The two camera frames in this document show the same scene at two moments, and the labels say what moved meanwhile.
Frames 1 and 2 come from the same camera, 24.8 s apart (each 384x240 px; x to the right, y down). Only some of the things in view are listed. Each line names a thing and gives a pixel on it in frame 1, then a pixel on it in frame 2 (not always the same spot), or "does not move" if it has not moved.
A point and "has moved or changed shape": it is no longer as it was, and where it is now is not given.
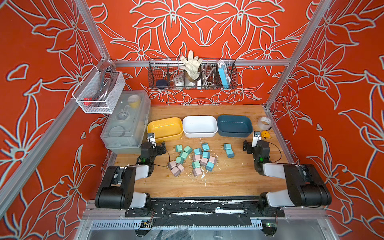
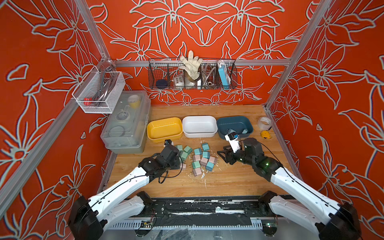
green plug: (196, 164) does not move
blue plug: (230, 154) has moved or changed shape
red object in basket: (87, 103) does not move
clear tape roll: (264, 123) does not move
